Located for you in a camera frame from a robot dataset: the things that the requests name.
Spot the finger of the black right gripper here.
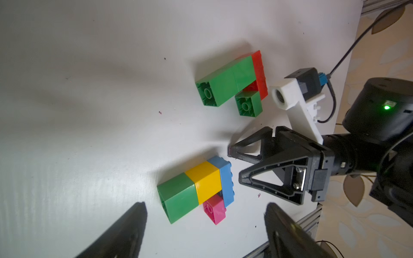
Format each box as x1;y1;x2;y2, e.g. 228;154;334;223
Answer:
228;126;276;161
238;156;309;205

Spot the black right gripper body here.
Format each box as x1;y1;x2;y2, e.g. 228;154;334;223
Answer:
272;126;334;205

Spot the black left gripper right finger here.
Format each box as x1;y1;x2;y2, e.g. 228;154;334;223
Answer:
264;203;331;258

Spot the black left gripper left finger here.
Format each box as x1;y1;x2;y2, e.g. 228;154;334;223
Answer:
78;202;147;258

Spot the red lego brick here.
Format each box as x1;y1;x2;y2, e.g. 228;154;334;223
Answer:
239;51;268;100

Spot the blue lego brick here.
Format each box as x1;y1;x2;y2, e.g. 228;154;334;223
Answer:
208;156;234;207

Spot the green lego brick front row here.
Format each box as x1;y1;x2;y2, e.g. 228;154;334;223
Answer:
157;173;199;224

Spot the yellow lego brick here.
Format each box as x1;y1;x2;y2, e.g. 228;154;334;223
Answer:
185;161;222;205

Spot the pink lego brick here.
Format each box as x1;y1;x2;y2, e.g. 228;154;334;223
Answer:
203;193;227;225

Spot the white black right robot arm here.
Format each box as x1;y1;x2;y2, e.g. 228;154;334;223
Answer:
228;77;413;224

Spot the aluminium front rail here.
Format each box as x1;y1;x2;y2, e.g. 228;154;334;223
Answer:
246;203;330;258

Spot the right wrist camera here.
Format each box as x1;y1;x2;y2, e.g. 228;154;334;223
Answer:
268;68;325;144

